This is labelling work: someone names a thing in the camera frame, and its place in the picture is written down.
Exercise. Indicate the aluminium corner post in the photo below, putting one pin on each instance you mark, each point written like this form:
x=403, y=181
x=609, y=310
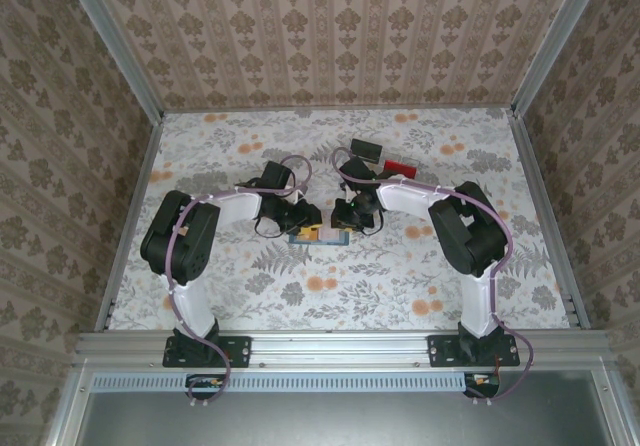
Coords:
x=114, y=41
x=556, y=41

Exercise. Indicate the teal leather card holder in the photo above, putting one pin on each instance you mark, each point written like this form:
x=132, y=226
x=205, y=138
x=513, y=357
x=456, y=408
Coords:
x=294, y=239

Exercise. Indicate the floral table cover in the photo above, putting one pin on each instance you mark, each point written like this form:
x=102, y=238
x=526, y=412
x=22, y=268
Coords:
x=300, y=296

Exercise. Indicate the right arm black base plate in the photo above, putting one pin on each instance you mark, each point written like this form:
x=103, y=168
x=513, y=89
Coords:
x=442, y=353

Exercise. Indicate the aluminium back rail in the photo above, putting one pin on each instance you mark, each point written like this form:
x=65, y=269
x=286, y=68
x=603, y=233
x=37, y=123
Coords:
x=340, y=109

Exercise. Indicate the clear acrylic organizer box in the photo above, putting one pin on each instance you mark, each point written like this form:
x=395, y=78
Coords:
x=405, y=158

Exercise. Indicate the grey metal panel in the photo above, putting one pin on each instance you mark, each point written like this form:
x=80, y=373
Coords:
x=340, y=421

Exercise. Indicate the black card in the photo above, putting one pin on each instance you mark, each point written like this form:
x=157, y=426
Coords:
x=367, y=148

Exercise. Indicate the pale pink blossom card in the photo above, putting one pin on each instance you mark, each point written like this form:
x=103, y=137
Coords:
x=332, y=236

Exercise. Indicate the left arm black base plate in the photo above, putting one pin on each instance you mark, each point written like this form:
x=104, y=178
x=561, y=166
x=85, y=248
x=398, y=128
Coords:
x=237, y=351

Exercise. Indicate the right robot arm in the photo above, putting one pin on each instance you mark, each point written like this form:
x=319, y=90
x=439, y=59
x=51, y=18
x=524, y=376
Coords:
x=475, y=236

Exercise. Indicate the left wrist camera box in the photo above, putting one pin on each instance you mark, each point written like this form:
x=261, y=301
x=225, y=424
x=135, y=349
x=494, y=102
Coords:
x=300, y=197

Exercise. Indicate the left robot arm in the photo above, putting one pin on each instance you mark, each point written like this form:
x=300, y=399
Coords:
x=180, y=236

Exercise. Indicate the red card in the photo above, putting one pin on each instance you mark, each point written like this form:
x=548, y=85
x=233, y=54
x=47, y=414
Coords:
x=400, y=168

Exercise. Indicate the aluminium side rail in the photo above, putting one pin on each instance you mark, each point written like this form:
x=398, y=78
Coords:
x=143, y=176
x=535, y=176

